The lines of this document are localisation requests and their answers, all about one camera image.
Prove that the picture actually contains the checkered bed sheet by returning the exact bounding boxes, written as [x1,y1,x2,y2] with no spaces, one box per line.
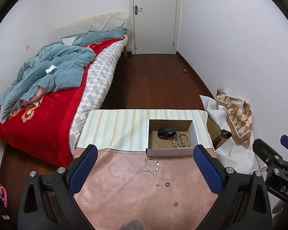
[69,34,129,154]

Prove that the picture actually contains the wooden bead bracelet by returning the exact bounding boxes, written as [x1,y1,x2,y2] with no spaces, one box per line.
[172,134,191,148]

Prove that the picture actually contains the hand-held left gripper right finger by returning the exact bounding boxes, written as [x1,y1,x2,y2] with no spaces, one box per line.
[193,144,273,230]

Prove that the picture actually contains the silver chain bracelet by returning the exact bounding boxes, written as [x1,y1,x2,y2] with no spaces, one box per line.
[175,131,186,147]

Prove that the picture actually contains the striped pillow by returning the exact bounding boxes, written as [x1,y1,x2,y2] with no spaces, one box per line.
[55,17,127,39]

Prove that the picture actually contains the grey fuzzy yarn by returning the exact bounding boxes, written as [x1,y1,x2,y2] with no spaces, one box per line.
[119,218,144,230]

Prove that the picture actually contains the striped pastel cloth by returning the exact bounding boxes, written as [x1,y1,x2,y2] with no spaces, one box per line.
[76,109,216,152]

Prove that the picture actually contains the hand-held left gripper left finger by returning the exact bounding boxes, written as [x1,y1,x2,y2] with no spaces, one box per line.
[18,144,99,230]

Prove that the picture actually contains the white crumpled sheet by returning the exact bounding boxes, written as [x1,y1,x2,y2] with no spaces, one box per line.
[199,94,267,175]

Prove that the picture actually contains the beige diamond patterned cloth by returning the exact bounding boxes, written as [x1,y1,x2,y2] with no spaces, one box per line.
[216,89,253,145]

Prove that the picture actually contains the silver disc necklace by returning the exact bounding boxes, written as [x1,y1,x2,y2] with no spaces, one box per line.
[141,158,160,176]

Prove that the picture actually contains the red floral blanket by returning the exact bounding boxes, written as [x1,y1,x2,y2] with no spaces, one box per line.
[0,37,126,168]

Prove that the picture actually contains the black wristwatch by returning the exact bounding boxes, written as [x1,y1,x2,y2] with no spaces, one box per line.
[157,128,177,140]

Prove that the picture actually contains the pink suede cloth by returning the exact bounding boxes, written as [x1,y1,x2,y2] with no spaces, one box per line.
[72,147,220,230]

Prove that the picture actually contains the blue-grey quilt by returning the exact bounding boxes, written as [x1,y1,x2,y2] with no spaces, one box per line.
[0,27,126,122]

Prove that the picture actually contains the white door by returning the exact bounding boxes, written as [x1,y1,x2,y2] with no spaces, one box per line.
[131,0,178,55]

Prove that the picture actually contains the thin silver pendant necklace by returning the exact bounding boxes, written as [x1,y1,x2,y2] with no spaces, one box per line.
[150,131,166,149]

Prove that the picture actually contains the pink plastic hanger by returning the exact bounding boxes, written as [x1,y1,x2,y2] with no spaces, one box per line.
[0,184,8,208]

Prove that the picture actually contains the white cardboard box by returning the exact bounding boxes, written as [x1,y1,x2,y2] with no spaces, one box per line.
[146,119,199,157]

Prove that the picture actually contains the brown cardboard box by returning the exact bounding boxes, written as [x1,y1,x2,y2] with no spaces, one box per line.
[206,116,232,150]

